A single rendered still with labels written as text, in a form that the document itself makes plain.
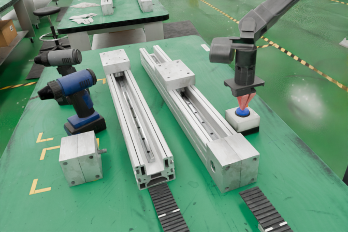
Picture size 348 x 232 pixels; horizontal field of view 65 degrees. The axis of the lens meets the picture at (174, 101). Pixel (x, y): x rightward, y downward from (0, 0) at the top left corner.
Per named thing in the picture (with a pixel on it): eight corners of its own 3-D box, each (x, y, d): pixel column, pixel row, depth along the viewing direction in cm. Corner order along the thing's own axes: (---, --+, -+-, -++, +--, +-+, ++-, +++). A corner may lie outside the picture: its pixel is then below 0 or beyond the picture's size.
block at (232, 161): (264, 178, 70) (268, 150, 65) (221, 193, 67) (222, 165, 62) (246, 156, 78) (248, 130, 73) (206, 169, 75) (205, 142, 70)
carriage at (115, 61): (132, 75, 116) (129, 60, 113) (106, 81, 114) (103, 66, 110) (125, 61, 130) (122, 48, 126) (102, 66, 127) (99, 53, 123)
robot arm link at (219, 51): (256, 16, 71) (258, 29, 79) (213, 15, 75) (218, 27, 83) (249, 61, 70) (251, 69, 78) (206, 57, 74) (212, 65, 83)
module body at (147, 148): (175, 178, 73) (173, 155, 68) (139, 190, 70) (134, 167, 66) (124, 68, 138) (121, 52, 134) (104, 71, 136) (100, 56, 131)
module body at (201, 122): (238, 159, 77) (240, 135, 73) (206, 169, 75) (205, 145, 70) (159, 60, 143) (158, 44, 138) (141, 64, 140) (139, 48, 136)
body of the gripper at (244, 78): (222, 85, 82) (223, 62, 78) (252, 78, 85) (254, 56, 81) (233, 95, 77) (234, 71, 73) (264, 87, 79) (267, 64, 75)
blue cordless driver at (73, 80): (110, 127, 95) (96, 70, 83) (54, 155, 85) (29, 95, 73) (100, 118, 100) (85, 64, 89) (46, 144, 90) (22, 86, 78)
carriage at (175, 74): (196, 90, 100) (194, 74, 97) (167, 98, 98) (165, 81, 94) (180, 74, 114) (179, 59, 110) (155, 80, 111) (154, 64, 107)
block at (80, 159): (111, 175, 75) (104, 149, 70) (69, 187, 73) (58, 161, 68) (109, 153, 84) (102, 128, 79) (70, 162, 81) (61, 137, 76)
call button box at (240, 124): (259, 132, 86) (260, 115, 83) (231, 140, 84) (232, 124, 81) (245, 118, 93) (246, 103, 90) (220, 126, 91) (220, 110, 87)
